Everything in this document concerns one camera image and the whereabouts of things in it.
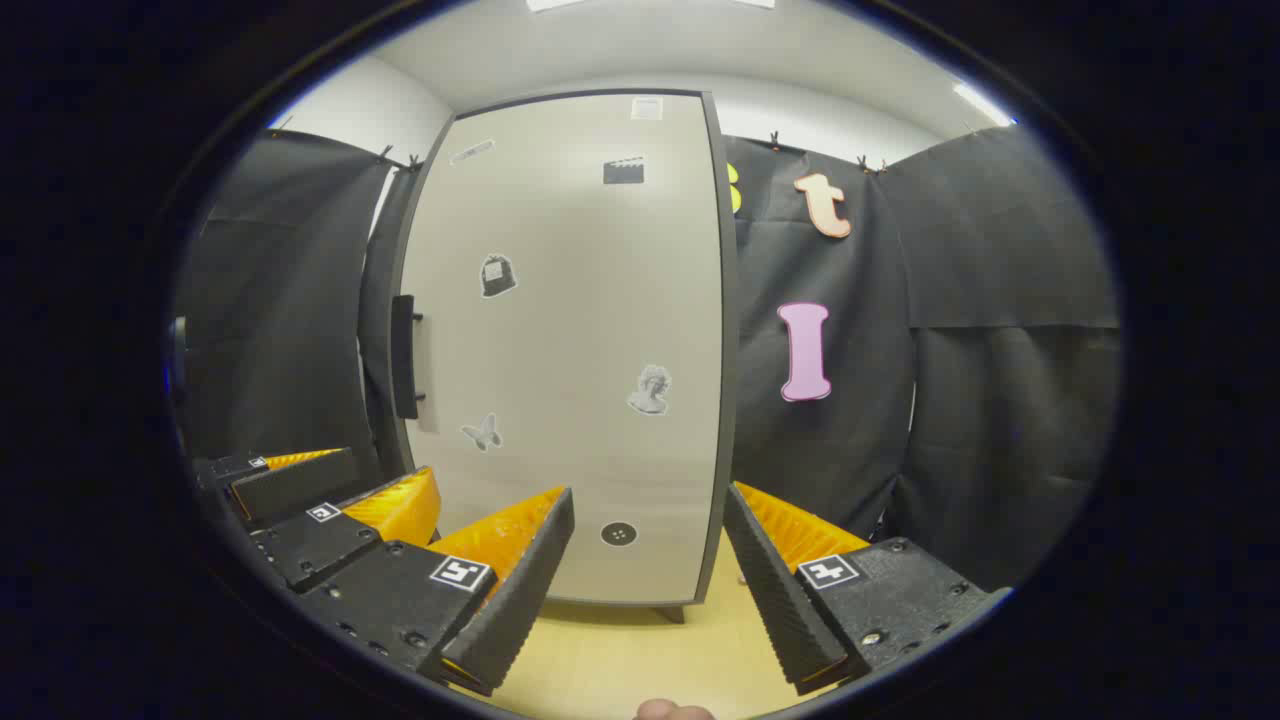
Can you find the black backdrop cloth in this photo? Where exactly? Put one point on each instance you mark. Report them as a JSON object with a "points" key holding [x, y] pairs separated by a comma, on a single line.
{"points": [[1000, 400]]}

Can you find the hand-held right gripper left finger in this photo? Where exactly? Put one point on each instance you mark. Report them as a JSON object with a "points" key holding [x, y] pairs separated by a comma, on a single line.
{"points": [[520, 590]]}

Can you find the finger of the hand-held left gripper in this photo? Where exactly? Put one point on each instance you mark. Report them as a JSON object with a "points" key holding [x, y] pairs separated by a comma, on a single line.
{"points": [[300, 545], [290, 485]]}

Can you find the beige cabinet door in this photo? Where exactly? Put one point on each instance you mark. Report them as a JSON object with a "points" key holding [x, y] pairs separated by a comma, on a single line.
{"points": [[570, 330]]}

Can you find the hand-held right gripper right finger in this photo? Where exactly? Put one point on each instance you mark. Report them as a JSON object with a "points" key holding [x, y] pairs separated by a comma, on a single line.
{"points": [[775, 590]]}

